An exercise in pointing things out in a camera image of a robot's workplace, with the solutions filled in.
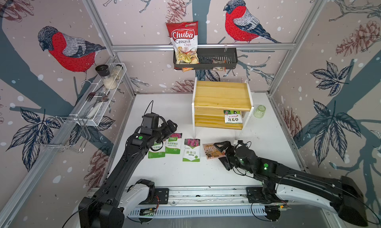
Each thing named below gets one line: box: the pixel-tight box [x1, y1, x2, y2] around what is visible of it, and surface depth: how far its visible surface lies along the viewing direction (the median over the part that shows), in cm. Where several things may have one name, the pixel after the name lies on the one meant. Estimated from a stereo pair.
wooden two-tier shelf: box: [191, 76, 255, 140], surface depth 77 cm
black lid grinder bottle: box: [95, 64, 118, 90], surface depth 77 cm
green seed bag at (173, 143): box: [163, 132, 183, 155], surface depth 94 cm
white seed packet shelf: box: [223, 110, 243, 124], surface depth 87 cm
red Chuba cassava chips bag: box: [165, 20, 200, 73], surface depth 85 cm
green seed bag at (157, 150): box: [147, 140, 166, 159], surface depth 90 cm
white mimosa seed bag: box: [182, 138, 201, 163], surface depth 91 cm
